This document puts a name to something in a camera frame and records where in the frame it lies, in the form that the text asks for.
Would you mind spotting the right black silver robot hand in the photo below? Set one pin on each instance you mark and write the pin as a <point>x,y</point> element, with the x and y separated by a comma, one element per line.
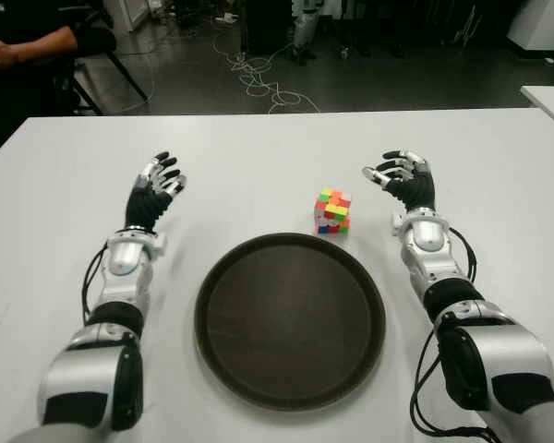
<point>417,189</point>

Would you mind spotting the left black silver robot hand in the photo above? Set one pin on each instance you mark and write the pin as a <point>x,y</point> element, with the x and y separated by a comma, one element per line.
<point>143,205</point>

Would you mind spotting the multicolour Rubik's cube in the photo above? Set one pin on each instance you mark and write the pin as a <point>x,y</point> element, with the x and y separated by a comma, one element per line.
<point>333,210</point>

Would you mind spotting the right silver black robot arm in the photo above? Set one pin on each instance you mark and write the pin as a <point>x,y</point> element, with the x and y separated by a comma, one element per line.
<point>427,235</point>

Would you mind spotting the person bare forearm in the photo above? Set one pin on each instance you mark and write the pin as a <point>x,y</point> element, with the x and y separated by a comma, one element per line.
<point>46,46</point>

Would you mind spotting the left silver black robot arm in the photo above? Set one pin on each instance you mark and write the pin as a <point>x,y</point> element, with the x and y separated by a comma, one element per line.
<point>124,258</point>

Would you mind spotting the dark brown round plate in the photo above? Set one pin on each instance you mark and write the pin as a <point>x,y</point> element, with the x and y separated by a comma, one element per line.
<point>288,323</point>

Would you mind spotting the person torso in black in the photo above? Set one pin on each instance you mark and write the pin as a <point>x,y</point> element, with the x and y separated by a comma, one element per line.
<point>27,18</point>

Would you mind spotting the white low cabinet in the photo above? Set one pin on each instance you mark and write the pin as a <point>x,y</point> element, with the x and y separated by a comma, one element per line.
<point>122,14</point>

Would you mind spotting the black chair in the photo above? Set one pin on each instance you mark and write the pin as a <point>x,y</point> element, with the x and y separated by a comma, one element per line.
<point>128,75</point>

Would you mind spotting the white side table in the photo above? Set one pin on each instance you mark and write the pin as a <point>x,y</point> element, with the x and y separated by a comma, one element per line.
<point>551,104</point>

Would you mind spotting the white power strip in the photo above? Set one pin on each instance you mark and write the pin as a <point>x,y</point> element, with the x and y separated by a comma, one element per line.
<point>227,18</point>

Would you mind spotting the white cabinet with black base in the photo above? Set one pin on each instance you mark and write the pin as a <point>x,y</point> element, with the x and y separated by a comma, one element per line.
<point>545,23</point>

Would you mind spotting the leaning metal frame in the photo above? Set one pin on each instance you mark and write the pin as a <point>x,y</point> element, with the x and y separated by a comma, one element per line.
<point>468,23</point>

